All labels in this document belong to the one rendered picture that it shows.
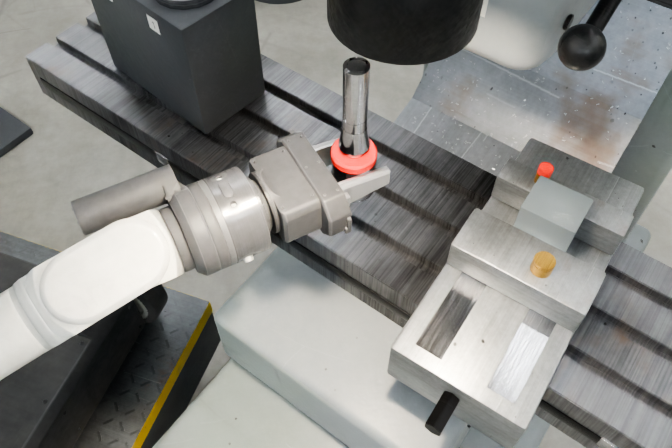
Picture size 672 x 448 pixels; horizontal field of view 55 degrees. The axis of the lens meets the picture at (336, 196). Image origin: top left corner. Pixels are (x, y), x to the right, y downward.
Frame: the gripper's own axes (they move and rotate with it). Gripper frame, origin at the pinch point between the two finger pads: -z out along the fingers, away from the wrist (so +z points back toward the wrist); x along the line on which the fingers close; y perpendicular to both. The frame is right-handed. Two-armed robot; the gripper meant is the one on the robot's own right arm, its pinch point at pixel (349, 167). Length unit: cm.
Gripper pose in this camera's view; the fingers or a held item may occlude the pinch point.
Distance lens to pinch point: 67.2
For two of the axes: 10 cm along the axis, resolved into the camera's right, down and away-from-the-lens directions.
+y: 0.0, 6.1, 8.0
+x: -4.8, -7.0, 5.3
